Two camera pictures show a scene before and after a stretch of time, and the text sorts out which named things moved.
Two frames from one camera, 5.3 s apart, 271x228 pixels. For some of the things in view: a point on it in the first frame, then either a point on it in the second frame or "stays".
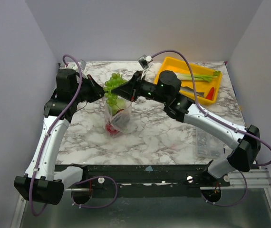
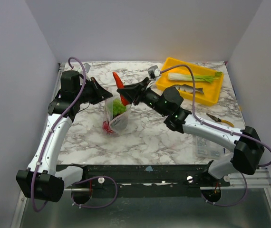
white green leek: x=207 y=78 stays
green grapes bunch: x=115 y=81 → x=118 y=107
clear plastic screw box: x=207 y=146 stays
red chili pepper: x=210 y=95 → x=120 y=84
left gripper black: x=97 y=90 stays
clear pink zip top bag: x=117 y=118 stays
